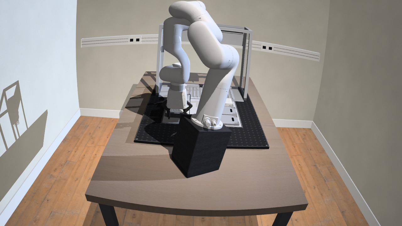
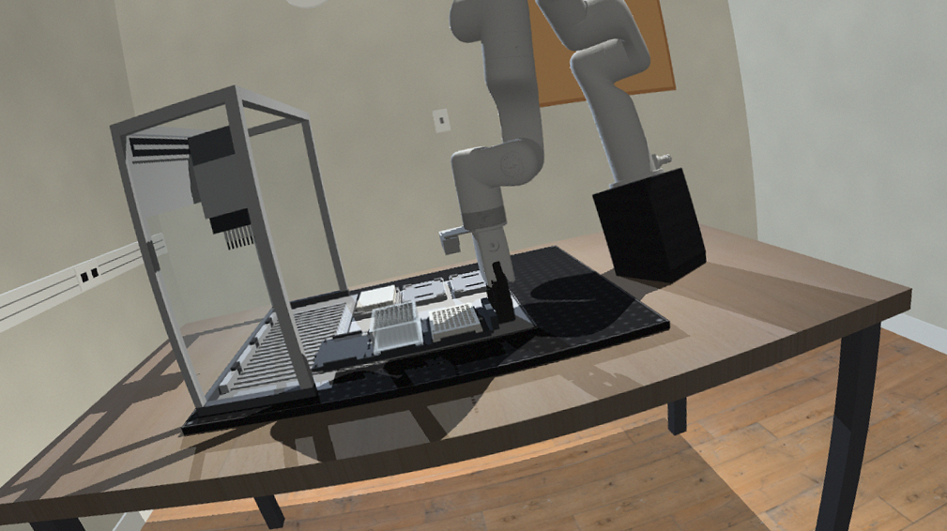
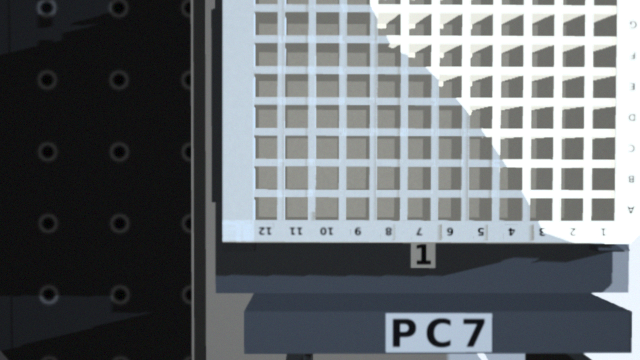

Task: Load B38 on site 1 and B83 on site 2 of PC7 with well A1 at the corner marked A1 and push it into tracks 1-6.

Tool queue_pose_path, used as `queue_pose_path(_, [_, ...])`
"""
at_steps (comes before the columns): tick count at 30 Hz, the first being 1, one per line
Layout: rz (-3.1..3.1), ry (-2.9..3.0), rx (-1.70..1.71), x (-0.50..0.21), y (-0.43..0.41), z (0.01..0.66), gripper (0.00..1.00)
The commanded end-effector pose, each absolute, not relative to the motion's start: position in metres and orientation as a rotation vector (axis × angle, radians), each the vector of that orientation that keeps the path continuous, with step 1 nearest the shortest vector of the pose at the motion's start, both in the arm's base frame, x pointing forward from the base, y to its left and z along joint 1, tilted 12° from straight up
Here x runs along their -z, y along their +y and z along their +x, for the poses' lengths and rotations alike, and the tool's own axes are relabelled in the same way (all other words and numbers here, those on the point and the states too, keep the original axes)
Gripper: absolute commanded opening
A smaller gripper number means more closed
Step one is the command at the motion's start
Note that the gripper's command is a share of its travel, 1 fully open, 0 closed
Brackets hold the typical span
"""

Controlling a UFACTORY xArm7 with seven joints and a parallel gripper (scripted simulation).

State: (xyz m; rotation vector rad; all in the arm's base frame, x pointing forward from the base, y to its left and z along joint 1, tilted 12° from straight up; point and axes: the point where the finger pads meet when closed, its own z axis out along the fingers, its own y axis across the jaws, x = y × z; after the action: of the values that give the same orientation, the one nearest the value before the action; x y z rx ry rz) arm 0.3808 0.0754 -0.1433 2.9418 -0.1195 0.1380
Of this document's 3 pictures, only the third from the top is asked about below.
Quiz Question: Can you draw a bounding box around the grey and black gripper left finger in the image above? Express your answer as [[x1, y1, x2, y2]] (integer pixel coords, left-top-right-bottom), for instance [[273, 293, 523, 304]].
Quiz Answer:
[[286, 354, 313, 360]]

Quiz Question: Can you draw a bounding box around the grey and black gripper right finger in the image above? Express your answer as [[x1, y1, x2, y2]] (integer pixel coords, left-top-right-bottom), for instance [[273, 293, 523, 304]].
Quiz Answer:
[[525, 353, 592, 360]]

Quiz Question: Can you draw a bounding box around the white well plate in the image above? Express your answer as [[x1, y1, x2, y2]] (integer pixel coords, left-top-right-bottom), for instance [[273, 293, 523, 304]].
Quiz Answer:
[[222, 0, 640, 244]]

